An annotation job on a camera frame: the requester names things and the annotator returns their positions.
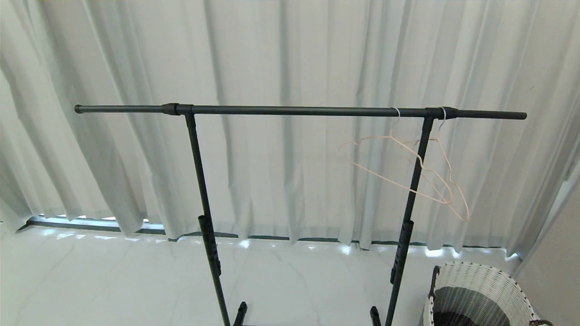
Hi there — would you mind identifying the white laundry basket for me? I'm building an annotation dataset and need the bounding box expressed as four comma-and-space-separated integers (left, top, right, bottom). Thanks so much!
424, 262, 554, 326

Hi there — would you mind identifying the white curtain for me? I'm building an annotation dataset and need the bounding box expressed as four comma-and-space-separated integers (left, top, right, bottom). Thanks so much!
0, 0, 580, 259

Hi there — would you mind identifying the black garment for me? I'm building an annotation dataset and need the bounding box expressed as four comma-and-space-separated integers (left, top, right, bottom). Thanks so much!
434, 311, 483, 326

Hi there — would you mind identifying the pink clothes hanger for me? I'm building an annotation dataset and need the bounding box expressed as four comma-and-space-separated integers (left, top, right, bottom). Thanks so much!
339, 108, 454, 205
401, 108, 470, 223

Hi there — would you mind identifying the black clothes rack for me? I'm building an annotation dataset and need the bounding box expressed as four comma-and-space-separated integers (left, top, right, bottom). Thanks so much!
75, 103, 527, 326

